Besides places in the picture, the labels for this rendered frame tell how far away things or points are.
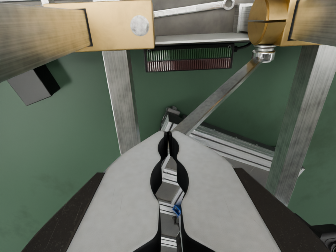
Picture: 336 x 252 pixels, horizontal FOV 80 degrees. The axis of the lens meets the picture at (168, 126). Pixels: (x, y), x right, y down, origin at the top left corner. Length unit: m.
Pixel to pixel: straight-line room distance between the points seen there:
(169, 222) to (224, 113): 0.81
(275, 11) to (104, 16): 0.18
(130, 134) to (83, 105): 0.97
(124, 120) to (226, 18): 0.25
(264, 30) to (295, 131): 0.15
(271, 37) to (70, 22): 0.20
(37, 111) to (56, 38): 1.21
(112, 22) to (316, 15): 0.20
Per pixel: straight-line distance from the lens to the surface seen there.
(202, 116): 0.18
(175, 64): 0.40
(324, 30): 0.23
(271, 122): 1.42
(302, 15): 0.25
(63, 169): 1.57
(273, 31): 0.26
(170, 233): 1.60
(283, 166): 0.36
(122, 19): 0.26
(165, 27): 0.40
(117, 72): 0.27
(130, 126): 0.30
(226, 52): 0.42
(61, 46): 0.19
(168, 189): 1.27
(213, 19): 0.41
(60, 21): 0.20
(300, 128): 0.33
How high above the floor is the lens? 1.10
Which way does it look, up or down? 62 degrees down
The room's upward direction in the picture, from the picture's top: 175 degrees clockwise
